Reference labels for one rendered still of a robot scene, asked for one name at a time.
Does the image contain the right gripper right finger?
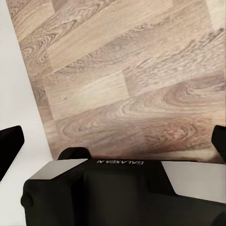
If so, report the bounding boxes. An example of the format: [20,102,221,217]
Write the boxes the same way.
[211,125,226,162]

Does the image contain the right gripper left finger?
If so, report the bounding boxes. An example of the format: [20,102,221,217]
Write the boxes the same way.
[0,125,24,182]

